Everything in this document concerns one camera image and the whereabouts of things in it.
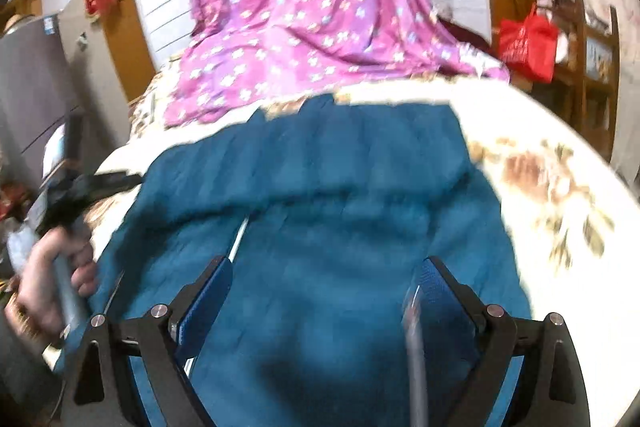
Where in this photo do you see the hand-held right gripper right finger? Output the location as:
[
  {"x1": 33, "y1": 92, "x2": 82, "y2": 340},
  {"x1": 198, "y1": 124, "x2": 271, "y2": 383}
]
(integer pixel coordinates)
[{"x1": 412, "y1": 256, "x2": 592, "y2": 427}]

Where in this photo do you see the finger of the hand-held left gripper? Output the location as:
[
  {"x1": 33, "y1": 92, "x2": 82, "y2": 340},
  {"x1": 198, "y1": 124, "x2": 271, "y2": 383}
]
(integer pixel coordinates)
[
  {"x1": 42, "y1": 113, "x2": 85, "y2": 186},
  {"x1": 82, "y1": 172, "x2": 144, "y2": 198}
]

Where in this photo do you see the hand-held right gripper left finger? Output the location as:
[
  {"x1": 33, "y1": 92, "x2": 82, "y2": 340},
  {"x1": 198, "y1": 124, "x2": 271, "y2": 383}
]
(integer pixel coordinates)
[{"x1": 62, "y1": 256, "x2": 234, "y2": 427}]

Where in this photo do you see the teal quilted zip jacket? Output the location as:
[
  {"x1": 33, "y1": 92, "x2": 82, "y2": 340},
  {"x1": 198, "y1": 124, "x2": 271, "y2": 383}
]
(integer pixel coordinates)
[{"x1": 52, "y1": 93, "x2": 534, "y2": 427}]

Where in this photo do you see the person's left hand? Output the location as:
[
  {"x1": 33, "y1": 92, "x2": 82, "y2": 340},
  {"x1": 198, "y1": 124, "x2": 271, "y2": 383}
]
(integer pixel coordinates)
[{"x1": 9, "y1": 226, "x2": 99, "y2": 344}]

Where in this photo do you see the grey refrigerator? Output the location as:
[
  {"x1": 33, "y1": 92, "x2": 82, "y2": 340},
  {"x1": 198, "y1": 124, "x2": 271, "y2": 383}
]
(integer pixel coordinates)
[{"x1": 0, "y1": 14, "x2": 84, "y2": 181}]

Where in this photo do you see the bed with checked floral sheet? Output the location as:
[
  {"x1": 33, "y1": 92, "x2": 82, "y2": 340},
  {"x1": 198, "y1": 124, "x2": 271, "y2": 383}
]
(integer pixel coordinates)
[{"x1": 92, "y1": 57, "x2": 640, "y2": 413}]

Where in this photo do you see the pink floral bed sheet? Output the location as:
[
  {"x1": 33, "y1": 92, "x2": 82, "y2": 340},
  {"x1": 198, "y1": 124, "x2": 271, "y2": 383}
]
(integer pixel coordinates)
[{"x1": 162, "y1": 0, "x2": 511, "y2": 128}]

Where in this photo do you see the red shopping bag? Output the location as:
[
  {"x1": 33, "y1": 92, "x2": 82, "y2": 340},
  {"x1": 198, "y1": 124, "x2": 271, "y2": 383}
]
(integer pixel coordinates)
[{"x1": 497, "y1": 4, "x2": 560, "y2": 83}]

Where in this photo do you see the wooden chair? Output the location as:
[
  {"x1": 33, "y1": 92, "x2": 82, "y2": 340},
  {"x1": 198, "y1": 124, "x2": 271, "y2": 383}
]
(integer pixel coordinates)
[{"x1": 536, "y1": 0, "x2": 622, "y2": 158}]

